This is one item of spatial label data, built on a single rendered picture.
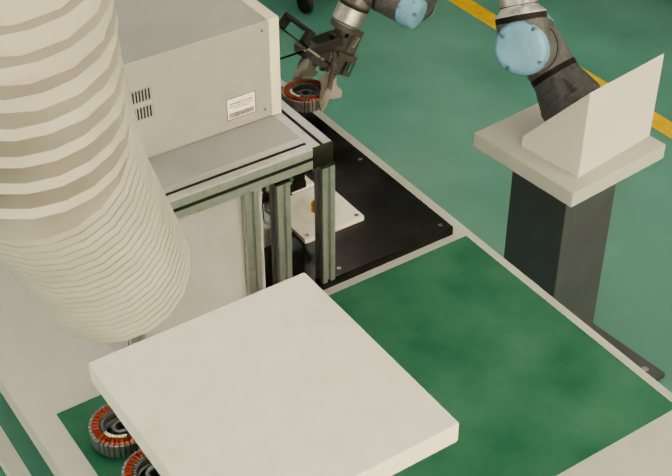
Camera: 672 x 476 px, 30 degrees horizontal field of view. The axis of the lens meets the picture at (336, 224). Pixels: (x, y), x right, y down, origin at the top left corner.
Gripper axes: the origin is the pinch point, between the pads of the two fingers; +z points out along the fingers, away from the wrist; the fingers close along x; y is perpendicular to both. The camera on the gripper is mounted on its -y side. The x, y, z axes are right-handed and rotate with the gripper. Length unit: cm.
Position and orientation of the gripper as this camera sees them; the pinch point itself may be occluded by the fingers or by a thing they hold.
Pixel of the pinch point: (304, 97)
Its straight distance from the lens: 299.8
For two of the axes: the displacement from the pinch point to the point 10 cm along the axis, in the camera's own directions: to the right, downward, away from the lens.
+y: 7.1, 1.2, 6.9
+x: -5.6, -4.9, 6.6
